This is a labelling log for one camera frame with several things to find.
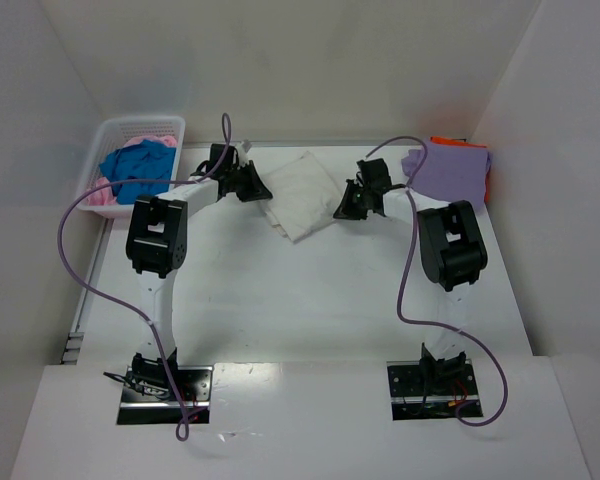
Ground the white t shirt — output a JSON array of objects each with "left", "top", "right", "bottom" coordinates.
[{"left": 260, "top": 151, "right": 342, "bottom": 243}]

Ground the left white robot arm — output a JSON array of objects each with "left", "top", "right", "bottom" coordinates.
[{"left": 126, "top": 140, "right": 273, "bottom": 396}]

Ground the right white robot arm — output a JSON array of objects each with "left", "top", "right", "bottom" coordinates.
[{"left": 333, "top": 159, "right": 488, "bottom": 382}]

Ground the folded orange t shirt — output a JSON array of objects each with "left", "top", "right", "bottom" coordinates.
[{"left": 429, "top": 136, "right": 491, "bottom": 203}]

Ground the blue t shirt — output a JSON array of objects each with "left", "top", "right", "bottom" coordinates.
[{"left": 99, "top": 139, "right": 177, "bottom": 205}]

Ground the folded purple t shirt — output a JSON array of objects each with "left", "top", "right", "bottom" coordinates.
[{"left": 412, "top": 140, "right": 489, "bottom": 212}]

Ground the white plastic basket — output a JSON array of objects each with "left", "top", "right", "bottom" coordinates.
[{"left": 76, "top": 115, "right": 185, "bottom": 218}]

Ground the pink t shirt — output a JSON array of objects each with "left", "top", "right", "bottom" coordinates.
[{"left": 87, "top": 135, "right": 178, "bottom": 206}]

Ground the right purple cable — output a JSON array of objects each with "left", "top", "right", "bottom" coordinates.
[{"left": 364, "top": 135, "right": 509, "bottom": 426}]

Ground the purple cable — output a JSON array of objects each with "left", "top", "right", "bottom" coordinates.
[
  {"left": 364, "top": 135, "right": 509, "bottom": 426},
  {"left": 57, "top": 112, "right": 232, "bottom": 442}
]

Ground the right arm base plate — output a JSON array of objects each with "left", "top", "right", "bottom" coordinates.
[{"left": 387, "top": 361, "right": 483, "bottom": 421}]

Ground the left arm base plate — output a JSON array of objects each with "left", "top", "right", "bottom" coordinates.
[{"left": 110, "top": 366, "right": 213, "bottom": 426}]

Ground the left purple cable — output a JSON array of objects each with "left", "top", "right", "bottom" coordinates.
[{"left": 57, "top": 112, "right": 232, "bottom": 442}]

